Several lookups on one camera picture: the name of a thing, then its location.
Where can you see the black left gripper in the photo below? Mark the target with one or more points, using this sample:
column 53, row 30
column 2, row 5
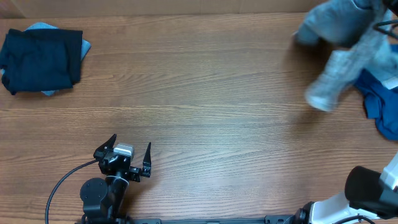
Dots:
column 117, row 163

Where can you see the light blue denim shorts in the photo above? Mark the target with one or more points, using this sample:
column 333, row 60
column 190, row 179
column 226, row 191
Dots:
column 348, row 25

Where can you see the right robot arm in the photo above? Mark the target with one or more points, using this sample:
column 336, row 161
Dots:
column 368, row 196

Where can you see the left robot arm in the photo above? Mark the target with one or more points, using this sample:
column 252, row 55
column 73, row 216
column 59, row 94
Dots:
column 102, row 198

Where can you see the folded light blue garment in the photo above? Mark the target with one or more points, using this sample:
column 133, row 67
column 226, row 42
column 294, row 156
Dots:
column 84, row 46

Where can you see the folded dark navy garment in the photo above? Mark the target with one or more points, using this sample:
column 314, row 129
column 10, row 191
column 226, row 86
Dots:
column 40, row 60

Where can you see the crumpled blue t-shirt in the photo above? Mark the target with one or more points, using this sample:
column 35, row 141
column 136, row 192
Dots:
column 378, row 84

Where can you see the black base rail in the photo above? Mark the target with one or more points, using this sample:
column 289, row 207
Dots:
column 268, row 219

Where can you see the brown cardboard wall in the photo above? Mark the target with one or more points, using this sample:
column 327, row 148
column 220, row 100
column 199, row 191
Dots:
column 14, row 9

